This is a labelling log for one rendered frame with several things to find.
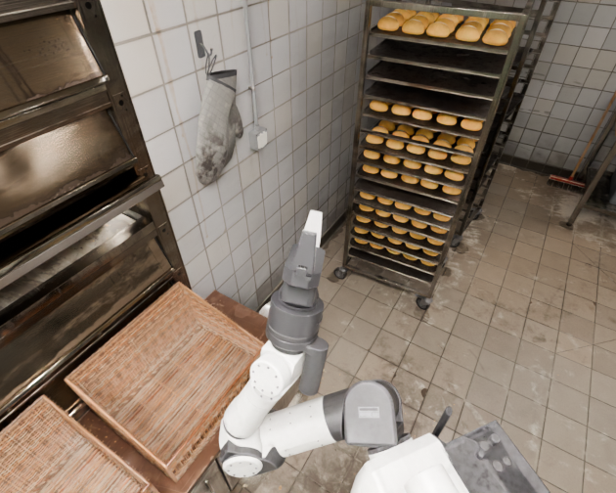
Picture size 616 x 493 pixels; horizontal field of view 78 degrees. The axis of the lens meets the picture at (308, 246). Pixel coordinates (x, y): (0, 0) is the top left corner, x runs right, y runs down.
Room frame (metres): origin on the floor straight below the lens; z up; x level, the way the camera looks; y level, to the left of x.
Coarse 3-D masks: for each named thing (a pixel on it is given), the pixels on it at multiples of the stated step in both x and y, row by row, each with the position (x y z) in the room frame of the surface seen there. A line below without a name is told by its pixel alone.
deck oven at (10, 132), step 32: (96, 0) 1.20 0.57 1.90; (96, 32) 1.17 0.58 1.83; (96, 96) 1.11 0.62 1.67; (128, 96) 1.20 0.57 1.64; (0, 128) 0.88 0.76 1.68; (32, 128) 0.94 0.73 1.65; (128, 128) 1.17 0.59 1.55; (160, 192) 1.20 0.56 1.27; (32, 224) 0.91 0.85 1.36; (160, 224) 1.17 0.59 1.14; (160, 288) 1.08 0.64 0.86; (32, 320) 0.71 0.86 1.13; (0, 416) 0.52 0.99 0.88
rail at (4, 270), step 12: (156, 180) 1.05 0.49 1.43; (132, 192) 0.97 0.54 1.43; (108, 204) 0.90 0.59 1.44; (84, 216) 0.85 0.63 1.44; (96, 216) 0.86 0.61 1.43; (72, 228) 0.80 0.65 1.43; (48, 240) 0.74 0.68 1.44; (60, 240) 0.76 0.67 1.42; (24, 252) 0.70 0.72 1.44; (36, 252) 0.71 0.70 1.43; (12, 264) 0.66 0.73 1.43; (0, 276) 0.63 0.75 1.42
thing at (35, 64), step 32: (0, 32) 0.99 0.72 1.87; (32, 32) 1.05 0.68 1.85; (64, 32) 1.11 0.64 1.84; (0, 64) 0.95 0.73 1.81; (32, 64) 1.00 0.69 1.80; (64, 64) 1.06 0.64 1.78; (96, 64) 1.13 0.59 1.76; (0, 96) 0.90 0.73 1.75; (32, 96) 0.95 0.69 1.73; (64, 96) 0.99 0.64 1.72
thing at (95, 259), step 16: (144, 224) 1.12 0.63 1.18; (112, 240) 1.03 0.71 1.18; (128, 240) 1.04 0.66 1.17; (96, 256) 0.94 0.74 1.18; (112, 256) 0.97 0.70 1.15; (64, 272) 0.87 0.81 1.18; (80, 272) 0.87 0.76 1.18; (48, 288) 0.80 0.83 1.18; (64, 288) 0.82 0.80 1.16; (16, 304) 0.73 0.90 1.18; (32, 304) 0.74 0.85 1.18; (48, 304) 0.76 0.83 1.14; (0, 320) 0.68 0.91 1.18; (16, 320) 0.69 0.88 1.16; (0, 336) 0.64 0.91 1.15
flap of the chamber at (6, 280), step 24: (96, 192) 1.04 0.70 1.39; (120, 192) 1.01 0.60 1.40; (144, 192) 1.00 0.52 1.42; (48, 216) 0.91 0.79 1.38; (72, 216) 0.89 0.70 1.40; (24, 240) 0.79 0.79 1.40; (72, 240) 0.78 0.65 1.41; (0, 264) 0.68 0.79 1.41; (24, 264) 0.67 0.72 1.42; (0, 288) 0.61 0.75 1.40
